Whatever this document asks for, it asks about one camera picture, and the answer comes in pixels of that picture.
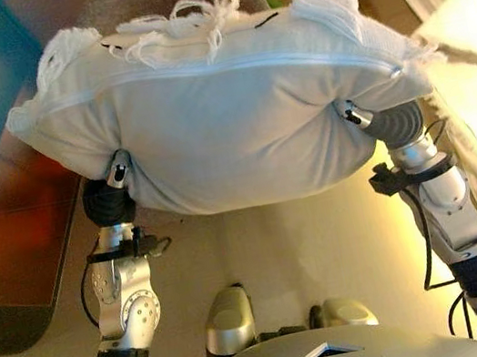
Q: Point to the silver robot leg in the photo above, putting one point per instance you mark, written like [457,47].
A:
[345,312]
[229,323]

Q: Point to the silver robot right leg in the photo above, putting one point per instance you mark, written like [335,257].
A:
[345,312]

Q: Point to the silver robot left leg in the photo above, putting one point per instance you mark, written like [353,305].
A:
[229,323]

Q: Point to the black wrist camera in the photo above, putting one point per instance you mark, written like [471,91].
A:
[150,242]
[384,180]

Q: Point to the dark robot left hand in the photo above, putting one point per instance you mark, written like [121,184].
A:
[106,202]

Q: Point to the white fringed square cushion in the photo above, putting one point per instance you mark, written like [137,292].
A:
[230,133]

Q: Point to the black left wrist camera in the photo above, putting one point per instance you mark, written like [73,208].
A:
[150,242]

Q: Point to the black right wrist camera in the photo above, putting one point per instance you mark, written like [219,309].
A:
[384,180]

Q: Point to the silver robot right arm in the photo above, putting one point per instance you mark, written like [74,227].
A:
[457,214]

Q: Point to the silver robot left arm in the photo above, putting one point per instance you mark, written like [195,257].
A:
[127,309]

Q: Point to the dark robot right hand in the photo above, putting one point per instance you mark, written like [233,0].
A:
[395,125]

